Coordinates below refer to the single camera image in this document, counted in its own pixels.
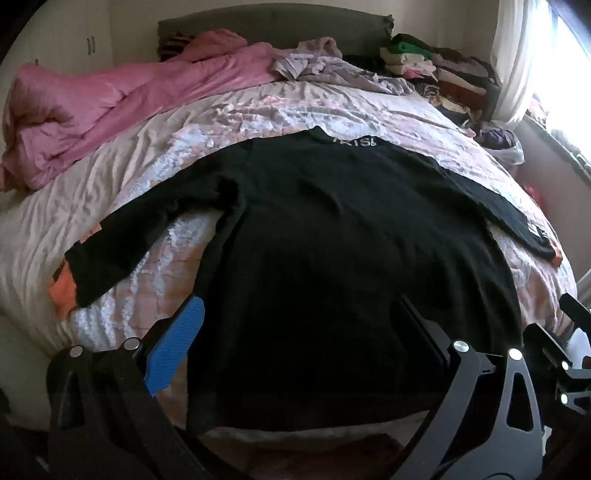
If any grey-green headboard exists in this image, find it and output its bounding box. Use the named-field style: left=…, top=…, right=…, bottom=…
left=157, top=2, right=395, bottom=61

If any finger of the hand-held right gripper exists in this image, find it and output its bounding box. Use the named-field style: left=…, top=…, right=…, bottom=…
left=560, top=293, right=591, bottom=325
left=522, top=323, right=591, bottom=414

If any window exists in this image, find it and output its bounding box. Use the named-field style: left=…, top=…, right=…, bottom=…
left=531, top=0, right=591, bottom=162

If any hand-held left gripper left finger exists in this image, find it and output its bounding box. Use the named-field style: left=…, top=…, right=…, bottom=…
left=46, top=295, right=241, bottom=480

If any pink and white patterned blanket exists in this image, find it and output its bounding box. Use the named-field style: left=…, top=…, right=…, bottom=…
left=69, top=83, right=578, bottom=462

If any dark striped cushion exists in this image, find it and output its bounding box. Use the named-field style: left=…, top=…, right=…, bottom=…
left=158, top=31, right=197, bottom=62

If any pink duvet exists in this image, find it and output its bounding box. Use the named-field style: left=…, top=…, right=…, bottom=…
left=0, top=28, right=296, bottom=192

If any bed with white sheet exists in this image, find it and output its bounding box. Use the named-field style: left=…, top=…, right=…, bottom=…
left=0, top=80, right=578, bottom=462

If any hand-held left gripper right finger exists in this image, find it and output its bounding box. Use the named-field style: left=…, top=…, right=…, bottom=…
left=392, top=295, right=546, bottom=480

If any cream wardrobe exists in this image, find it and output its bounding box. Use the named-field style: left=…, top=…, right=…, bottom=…
left=14, top=7, right=116, bottom=79

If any lilac crumpled garment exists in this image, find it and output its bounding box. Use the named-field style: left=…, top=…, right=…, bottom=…
left=270, top=37, right=416, bottom=95

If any pile of folded clothes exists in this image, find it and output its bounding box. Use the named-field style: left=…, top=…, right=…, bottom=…
left=379, top=32, right=502, bottom=130

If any black long-sleeve shirt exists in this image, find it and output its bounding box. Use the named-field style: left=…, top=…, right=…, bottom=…
left=53, top=126, right=561, bottom=437

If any white curtain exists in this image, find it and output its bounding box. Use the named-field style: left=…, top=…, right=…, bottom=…
left=489, top=0, right=573, bottom=125

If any white plastic bag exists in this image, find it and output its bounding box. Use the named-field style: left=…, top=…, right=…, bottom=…
left=480, top=121, right=526, bottom=165

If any red object on floor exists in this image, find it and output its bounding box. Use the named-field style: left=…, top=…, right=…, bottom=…
left=524, top=182, right=548, bottom=208

